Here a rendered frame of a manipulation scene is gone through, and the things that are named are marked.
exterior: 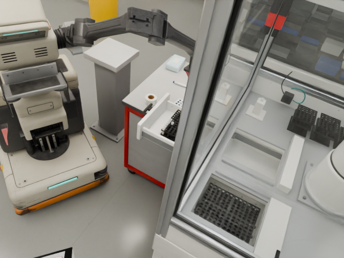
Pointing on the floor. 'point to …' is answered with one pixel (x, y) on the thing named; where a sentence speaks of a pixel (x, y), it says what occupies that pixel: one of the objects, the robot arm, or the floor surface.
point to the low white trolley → (157, 157)
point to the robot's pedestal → (111, 85)
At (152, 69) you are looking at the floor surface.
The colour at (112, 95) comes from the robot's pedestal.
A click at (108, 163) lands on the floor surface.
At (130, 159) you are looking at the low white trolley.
